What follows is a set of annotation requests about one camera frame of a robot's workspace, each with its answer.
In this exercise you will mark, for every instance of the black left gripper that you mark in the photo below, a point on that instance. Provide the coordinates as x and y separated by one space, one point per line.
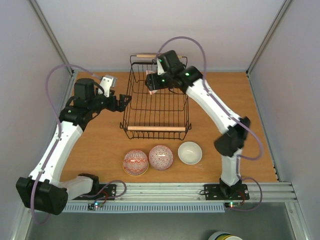
122 106

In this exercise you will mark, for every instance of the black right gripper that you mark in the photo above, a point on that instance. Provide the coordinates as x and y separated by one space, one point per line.
150 83

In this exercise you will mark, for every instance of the orange floral white bowl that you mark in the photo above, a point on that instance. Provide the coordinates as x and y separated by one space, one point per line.
151 76

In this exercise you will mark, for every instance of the black wire dish rack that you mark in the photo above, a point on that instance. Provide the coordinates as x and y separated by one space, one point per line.
163 115

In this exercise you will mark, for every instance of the red diamond pattern bowl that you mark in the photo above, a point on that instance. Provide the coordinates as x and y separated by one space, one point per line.
161 157

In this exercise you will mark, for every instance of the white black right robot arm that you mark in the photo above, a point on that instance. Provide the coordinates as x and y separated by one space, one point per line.
233 128

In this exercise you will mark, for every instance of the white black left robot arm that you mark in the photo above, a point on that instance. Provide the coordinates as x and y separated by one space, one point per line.
42 190

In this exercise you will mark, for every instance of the red zigzag pattern bowl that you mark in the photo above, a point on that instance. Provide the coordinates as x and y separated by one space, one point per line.
135 163

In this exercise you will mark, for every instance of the plain white bowl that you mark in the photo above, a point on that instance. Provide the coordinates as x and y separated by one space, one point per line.
190 153

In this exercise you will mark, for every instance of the left small circuit board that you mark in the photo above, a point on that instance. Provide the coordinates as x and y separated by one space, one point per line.
94 206

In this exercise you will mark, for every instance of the small circuit board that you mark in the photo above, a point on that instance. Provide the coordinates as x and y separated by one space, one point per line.
232 204
94 206

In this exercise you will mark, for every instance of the right small circuit board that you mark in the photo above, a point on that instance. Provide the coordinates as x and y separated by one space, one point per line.
232 204

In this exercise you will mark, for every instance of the white yellow blue container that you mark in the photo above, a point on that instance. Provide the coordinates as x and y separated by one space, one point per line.
222 235

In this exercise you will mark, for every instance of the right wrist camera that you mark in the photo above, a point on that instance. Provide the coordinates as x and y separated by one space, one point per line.
159 67

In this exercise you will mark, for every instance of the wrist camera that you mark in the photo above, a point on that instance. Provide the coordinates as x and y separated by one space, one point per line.
159 67
107 82

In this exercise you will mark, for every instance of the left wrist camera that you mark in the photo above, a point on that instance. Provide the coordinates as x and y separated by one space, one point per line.
107 82

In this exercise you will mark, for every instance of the slotted grey cable duct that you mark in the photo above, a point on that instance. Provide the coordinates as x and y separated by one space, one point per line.
135 208

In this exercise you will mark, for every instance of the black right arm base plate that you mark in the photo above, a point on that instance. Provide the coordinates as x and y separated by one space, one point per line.
219 192

